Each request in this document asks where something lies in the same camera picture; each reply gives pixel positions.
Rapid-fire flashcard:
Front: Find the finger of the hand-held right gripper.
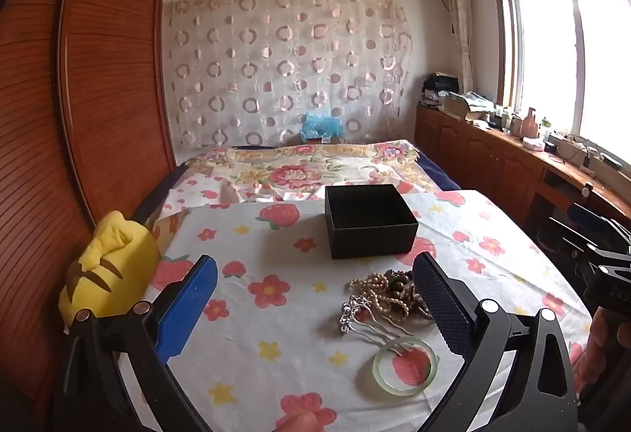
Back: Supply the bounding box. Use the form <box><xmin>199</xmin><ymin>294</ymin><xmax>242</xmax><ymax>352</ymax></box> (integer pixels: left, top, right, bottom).
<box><xmin>566</xmin><ymin>202</ymin><xmax>631</xmax><ymax>256</ymax></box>
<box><xmin>547</xmin><ymin>216</ymin><xmax>613</xmax><ymax>273</ymax></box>

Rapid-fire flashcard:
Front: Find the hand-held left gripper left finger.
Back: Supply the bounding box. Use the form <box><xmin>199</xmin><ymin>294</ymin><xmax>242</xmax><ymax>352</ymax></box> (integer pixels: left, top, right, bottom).
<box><xmin>52</xmin><ymin>254</ymin><xmax>218</xmax><ymax>432</ymax></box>

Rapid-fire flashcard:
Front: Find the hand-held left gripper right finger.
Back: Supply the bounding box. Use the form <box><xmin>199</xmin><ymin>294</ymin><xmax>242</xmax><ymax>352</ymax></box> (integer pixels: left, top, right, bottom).
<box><xmin>411</xmin><ymin>252</ymin><xmax>580</xmax><ymax>432</ymax></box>

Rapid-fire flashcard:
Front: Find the silver hair comb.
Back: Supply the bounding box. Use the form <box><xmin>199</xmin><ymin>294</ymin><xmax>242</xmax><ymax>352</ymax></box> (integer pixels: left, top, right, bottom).
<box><xmin>339</xmin><ymin>293</ymin><xmax>406</xmax><ymax>344</ymax></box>

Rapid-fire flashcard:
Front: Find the green jade bangle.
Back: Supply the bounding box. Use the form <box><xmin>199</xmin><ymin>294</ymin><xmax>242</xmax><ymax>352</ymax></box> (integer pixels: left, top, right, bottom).
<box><xmin>373</xmin><ymin>336</ymin><xmax>439</xmax><ymax>396</ymax></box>

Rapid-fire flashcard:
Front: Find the black cardboard box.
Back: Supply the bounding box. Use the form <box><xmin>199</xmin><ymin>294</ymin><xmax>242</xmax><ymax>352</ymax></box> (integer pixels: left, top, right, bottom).
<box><xmin>324</xmin><ymin>184</ymin><xmax>420</xmax><ymax>260</ymax></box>

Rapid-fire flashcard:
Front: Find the person's right hand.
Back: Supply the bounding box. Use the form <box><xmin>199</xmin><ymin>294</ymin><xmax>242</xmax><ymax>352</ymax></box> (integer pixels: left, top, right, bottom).
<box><xmin>588</xmin><ymin>306</ymin><xmax>631</xmax><ymax>386</ymax></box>

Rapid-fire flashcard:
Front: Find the yellow plush toy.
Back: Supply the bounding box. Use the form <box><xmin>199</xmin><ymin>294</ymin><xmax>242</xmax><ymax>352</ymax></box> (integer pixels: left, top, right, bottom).
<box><xmin>58</xmin><ymin>210</ymin><xmax>161</xmax><ymax>325</ymax></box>

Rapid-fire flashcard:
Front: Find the flower and strawberry print sheet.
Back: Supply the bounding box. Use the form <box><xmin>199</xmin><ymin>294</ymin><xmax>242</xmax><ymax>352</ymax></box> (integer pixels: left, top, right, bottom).
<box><xmin>64</xmin><ymin>188</ymin><xmax>592</xmax><ymax>432</ymax></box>

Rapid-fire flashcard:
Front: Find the pink bottle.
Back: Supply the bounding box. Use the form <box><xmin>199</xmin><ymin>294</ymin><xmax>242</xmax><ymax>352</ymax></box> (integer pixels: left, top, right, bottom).
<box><xmin>521</xmin><ymin>107</ymin><xmax>541</xmax><ymax>138</ymax></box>

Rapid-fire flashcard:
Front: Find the wooden cabinet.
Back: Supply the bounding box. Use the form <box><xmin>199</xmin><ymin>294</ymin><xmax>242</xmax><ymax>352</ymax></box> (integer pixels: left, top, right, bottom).
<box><xmin>414</xmin><ymin>103</ymin><xmax>631</xmax><ymax>238</ymax></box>

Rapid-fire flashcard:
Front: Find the row of white bottles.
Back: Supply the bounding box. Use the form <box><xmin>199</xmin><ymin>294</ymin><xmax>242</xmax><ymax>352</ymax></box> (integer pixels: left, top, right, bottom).
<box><xmin>488</xmin><ymin>104</ymin><xmax>524</xmax><ymax>134</ymax></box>

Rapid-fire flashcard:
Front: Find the open cardboard box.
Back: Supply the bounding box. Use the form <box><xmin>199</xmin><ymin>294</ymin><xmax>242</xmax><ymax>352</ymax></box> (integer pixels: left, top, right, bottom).
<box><xmin>442</xmin><ymin>92</ymin><xmax>495</xmax><ymax>123</ymax></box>

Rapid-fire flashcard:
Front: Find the window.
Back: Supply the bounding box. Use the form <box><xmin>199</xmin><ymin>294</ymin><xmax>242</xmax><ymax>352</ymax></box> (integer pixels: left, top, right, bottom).
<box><xmin>489</xmin><ymin>0</ymin><xmax>631</xmax><ymax>159</ymax></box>

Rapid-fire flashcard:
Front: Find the floral blanket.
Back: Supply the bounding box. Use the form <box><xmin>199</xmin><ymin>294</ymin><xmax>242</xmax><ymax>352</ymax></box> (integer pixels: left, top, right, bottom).
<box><xmin>162</xmin><ymin>139</ymin><xmax>442</xmax><ymax>216</ymax></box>

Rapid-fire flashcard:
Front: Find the pile of dark clothes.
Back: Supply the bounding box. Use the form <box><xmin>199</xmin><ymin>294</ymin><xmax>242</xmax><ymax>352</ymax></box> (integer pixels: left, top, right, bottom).
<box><xmin>420</xmin><ymin>73</ymin><xmax>460</xmax><ymax>110</ymax></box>

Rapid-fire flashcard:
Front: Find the blue plastic bag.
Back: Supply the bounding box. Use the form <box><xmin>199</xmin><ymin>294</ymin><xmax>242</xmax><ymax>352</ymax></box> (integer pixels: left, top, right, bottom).
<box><xmin>299</xmin><ymin>111</ymin><xmax>344</xmax><ymax>140</ymax></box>

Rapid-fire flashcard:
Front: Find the wooden wardrobe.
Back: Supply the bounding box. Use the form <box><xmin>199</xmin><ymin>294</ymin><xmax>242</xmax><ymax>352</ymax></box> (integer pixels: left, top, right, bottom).
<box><xmin>0</xmin><ymin>0</ymin><xmax>179</xmax><ymax>418</ymax></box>

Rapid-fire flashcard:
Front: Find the beige window curtain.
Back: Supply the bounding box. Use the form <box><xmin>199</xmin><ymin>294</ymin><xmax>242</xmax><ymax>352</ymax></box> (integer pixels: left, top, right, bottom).
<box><xmin>440</xmin><ymin>0</ymin><xmax>477</xmax><ymax>94</ymax></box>

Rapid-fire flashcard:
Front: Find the circle pattern curtain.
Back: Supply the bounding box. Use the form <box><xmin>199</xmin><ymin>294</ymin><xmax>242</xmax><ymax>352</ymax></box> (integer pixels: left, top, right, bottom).
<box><xmin>165</xmin><ymin>0</ymin><xmax>413</xmax><ymax>150</ymax></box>

